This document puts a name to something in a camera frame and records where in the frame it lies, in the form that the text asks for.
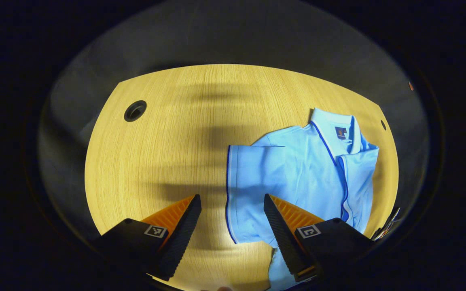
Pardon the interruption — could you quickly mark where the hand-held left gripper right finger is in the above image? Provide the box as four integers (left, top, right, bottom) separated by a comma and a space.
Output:
263, 194, 375, 283

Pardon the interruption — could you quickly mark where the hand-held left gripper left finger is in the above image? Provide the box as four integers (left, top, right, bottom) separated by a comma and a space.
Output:
91, 194, 202, 282

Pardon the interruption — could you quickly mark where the light blue T-shirt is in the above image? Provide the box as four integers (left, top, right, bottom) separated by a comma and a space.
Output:
225, 107, 380, 291

